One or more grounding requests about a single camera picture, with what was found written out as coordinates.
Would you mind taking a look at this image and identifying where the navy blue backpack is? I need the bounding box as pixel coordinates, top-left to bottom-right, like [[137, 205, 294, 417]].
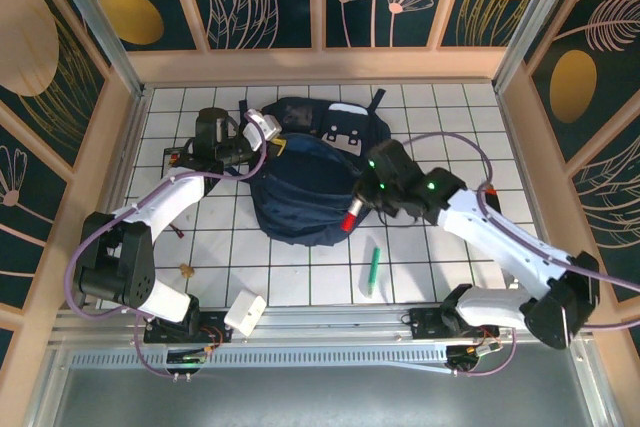
[[238, 88, 394, 248]]

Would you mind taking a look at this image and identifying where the red capped marker pen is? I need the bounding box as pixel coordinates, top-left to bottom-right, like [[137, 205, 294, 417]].
[[341, 196, 369, 233]]

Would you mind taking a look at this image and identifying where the green marker pen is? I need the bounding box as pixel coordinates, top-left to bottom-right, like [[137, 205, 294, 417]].
[[363, 245, 382, 299]]

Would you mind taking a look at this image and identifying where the white plastic block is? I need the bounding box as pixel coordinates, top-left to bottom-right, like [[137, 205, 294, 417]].
[[224, 289, 268, 336]]

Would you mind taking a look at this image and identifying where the grey metal shelf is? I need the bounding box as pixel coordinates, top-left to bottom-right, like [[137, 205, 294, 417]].
[[27, 339, 624, 427]]

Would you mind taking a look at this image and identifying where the thin black cable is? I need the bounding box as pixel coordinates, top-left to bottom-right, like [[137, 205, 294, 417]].
[[377, 206, 421, 229]]

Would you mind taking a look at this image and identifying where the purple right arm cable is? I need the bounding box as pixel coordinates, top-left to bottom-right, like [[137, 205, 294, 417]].
[[399, 131, 640, 378]]

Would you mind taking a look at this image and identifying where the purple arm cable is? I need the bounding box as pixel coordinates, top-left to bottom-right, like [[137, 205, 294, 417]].
[[399, 131, 640, 378], [67, 96, 269, 379]]

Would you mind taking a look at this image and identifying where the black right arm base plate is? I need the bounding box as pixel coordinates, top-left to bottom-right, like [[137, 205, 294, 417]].
[[409, 304, 500, 341]]

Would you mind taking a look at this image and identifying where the aluminium frame rail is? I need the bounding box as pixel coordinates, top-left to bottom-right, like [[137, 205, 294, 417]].
[[49, 300, 594, 348]]

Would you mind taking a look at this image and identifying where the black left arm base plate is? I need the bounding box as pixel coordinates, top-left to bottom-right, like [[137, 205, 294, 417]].
[[143, 310, 232, 344]]

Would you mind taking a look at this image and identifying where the aluminium frame post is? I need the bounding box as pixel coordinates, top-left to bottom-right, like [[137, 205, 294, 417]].
[[492, 0, 589, 93], [39, 0, 147, 98]]

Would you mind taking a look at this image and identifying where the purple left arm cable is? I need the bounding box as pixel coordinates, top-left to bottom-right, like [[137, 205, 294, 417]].
[[67, 96, 269, 379]]

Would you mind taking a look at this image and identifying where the small circuit board with wires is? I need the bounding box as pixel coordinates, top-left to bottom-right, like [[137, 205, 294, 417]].
[[446, 340, 504, 371], [167, 344, 224, 367]]

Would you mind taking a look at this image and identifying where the grey slotted cable duct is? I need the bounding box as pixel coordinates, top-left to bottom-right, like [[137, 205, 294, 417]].
[[69, 344, 451, 374]]

